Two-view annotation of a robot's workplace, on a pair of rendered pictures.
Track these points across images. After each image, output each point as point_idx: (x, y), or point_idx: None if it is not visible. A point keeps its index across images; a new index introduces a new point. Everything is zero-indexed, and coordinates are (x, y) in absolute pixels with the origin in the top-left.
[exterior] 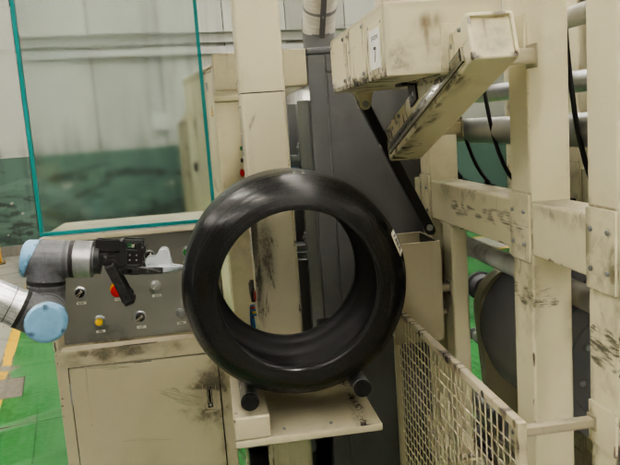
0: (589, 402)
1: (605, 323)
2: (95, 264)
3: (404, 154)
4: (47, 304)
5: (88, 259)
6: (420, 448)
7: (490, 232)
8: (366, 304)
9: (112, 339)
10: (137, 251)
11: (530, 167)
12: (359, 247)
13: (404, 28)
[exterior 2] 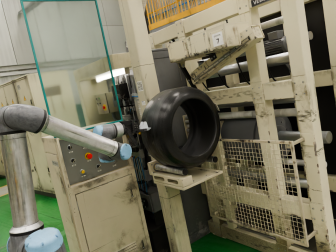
0: (300, 134)
1: (304, 108)
2: (124, 130)
3: (200, 81)
4: (125, 143)
5: (123, 128)
6: (222, 183)
7: (238, 100)
8: (197, 136)
9: (88, 178)
10: (136, 123)
11: (260, 73)
12: (191, 116)
13: (229, 31)
